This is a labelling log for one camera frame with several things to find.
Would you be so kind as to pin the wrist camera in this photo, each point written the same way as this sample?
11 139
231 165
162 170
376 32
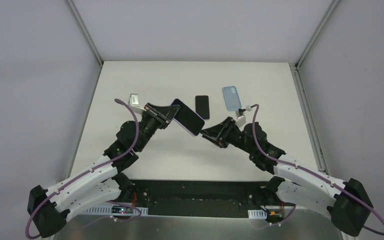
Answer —
240 117
133 103

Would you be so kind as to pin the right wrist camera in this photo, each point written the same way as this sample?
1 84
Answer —
240 117

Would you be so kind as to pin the right white cable duct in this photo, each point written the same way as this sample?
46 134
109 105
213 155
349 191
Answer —
257 214

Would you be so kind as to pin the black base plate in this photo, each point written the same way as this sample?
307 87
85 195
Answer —
215 199

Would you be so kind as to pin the right aluminium frame post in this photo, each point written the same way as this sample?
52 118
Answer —
317 32

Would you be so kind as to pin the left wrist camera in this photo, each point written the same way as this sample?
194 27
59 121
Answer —
133 103

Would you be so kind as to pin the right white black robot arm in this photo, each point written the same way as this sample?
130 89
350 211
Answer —
344 203

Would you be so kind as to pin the purple phone case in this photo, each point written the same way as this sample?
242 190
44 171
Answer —
193 133

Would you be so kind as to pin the aluminium frame post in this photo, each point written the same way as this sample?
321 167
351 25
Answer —
71 5
317 32

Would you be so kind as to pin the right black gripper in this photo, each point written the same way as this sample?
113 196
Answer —
225 131

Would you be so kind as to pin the left aluminium frame post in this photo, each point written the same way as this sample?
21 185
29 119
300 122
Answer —
71 5

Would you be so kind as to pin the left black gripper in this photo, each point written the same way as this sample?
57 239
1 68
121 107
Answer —
156 115

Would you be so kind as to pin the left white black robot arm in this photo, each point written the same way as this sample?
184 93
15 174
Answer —
51 208

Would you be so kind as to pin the light blue phone case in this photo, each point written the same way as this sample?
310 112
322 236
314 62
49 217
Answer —
231 98

